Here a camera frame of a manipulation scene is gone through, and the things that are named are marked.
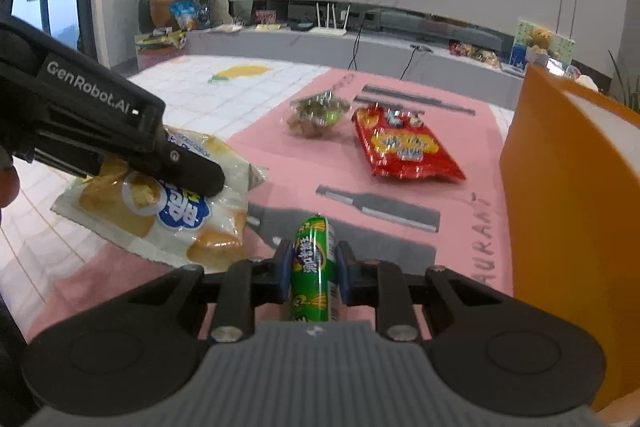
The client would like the pink storage basket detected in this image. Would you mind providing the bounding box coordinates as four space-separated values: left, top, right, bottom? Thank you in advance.
134 39 186 70

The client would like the white bread snack bag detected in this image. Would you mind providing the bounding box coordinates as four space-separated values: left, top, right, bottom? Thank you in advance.
52 127 267 273

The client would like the golden vase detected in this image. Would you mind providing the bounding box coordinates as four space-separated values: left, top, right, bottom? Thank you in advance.
150 0 179 29

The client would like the brown teddy bear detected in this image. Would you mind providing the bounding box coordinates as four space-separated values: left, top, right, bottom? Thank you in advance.
525 26 553 61

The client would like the pink restaurant table mat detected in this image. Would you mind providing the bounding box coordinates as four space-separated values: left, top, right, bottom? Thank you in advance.
1 55 513 338

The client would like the orange cardboard box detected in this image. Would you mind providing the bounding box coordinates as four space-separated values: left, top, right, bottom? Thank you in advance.
500 66 639 424

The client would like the red chips bag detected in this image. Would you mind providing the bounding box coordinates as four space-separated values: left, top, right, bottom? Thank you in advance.
352 104 465 182

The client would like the green sausage stick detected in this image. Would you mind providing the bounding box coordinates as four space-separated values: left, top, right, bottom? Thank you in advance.
290 215 340 322

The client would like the black power cable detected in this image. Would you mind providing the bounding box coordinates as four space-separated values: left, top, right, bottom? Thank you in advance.
347 12 434 82

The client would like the grey tv console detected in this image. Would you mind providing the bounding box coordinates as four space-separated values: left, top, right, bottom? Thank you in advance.
184 22 524 111

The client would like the blue snack bag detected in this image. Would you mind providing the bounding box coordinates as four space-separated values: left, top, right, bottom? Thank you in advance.
170 0 200 31

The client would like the white wifi router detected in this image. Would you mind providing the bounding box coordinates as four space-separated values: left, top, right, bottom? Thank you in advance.
310 2 350 37

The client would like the clear nut snack packet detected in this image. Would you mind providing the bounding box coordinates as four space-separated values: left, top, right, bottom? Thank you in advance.
285 90 350 138

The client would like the tall potted plant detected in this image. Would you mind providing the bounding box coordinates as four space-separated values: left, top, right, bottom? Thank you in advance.
608 51 640 114

